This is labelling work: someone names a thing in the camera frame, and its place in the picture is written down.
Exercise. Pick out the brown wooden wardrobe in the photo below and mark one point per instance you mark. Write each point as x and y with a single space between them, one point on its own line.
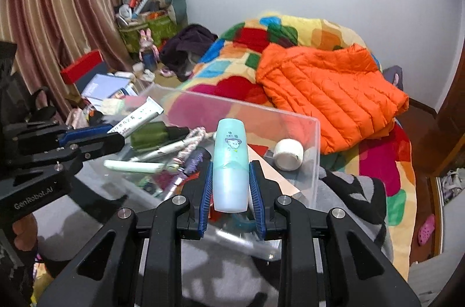
452 118

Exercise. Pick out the white toothpaste tube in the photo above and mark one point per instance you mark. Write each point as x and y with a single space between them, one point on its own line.
140 116

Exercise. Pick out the white tape roll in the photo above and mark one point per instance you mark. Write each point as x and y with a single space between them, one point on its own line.
287 155

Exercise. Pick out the striped pink beige curtain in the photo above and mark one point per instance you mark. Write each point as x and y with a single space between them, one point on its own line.
65 9

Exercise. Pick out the blue book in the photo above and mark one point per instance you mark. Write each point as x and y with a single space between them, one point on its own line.
105 85

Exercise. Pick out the clear plastic storage box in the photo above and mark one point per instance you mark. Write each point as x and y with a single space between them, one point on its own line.
254 125

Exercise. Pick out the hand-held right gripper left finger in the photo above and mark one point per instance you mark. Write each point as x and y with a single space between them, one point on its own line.
204 205

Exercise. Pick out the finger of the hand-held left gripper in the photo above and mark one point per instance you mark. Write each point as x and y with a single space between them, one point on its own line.
98 147
85 133

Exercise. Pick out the purple comb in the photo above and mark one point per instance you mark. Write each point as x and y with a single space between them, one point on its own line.
196 163

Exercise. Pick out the pale green tube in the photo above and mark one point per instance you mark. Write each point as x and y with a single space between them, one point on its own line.
138 166

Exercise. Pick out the blue bottle with pink bunny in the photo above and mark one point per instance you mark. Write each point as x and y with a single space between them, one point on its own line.
148 54

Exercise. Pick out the grey purple garment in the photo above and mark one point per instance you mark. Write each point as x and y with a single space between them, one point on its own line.
394 76

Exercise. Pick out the grey and black cloth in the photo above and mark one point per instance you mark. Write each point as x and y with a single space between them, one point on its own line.
225 278

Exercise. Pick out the pink slipper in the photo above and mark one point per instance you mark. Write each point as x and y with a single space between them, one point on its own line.
426 230

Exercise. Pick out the small white jar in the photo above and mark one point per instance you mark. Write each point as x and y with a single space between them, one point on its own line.
138 69

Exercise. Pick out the light blue plastic bottle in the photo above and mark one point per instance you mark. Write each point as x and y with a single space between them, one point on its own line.
230 165

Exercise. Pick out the red box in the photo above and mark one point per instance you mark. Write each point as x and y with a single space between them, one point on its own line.
81 67

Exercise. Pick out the dark purple clothes pile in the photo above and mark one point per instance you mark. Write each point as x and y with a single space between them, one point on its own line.
189 42

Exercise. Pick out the person's left hand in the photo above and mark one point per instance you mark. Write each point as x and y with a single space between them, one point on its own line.
23 230

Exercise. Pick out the white cabinet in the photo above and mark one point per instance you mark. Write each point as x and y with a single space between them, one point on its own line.
425 281

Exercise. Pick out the colourful patchwork blanket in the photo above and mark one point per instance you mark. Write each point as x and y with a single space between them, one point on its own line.
232 71

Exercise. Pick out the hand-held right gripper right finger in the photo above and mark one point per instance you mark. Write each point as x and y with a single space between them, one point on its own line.
257 205

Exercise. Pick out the orange down jacket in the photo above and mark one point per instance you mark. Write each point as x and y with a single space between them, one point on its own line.
327 92

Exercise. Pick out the dark green bottle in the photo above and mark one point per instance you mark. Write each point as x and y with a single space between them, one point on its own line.
156 136

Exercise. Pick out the white shoes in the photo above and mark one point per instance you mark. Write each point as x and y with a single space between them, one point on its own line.
450 183

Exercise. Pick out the white marker pen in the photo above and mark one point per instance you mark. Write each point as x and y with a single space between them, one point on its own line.
163 150

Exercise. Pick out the green bag with clutter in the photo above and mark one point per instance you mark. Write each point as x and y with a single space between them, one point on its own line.
160 27

